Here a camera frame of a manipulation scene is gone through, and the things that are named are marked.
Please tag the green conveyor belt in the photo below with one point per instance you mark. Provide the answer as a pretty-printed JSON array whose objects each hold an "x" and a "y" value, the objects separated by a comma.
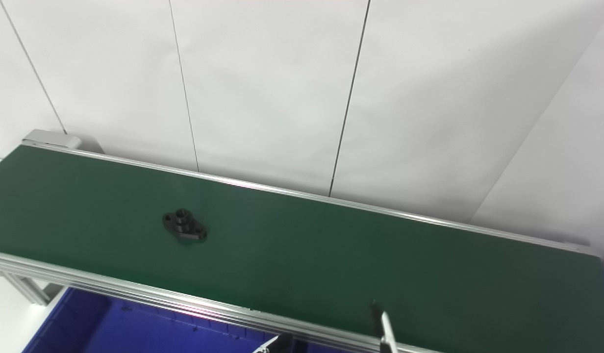
[
  {"x": 135, "y": 292},
  {"x": 331, "y": 255}
]

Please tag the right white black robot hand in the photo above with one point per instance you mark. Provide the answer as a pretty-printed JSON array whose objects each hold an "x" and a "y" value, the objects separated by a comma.
[{"x": 386, "y": 333}]

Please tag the aluminium conveyor leg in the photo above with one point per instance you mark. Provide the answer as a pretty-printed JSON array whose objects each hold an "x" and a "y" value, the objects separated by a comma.
[{"x": 27, "y": 289}]

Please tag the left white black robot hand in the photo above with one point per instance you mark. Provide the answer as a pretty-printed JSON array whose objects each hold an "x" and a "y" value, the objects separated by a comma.
[{"x": 278, "y": 345}]

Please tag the black flanged machine part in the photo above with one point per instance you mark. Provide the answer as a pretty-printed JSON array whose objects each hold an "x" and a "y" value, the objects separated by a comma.
[{"x": 184, "y": 226}]

